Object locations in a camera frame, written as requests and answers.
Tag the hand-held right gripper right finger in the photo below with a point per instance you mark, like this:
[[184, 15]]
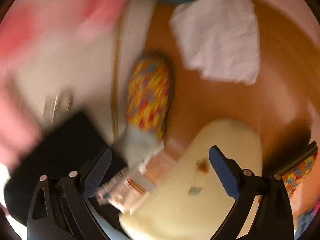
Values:
[[223, 173]]

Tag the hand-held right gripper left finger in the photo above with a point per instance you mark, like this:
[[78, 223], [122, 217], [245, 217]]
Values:
[[96, 175]]

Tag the grey sock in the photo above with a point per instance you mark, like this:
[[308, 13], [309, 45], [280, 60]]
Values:
[[140, 150]]

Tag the white cloth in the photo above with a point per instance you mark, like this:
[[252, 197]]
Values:
[[217, 37]]

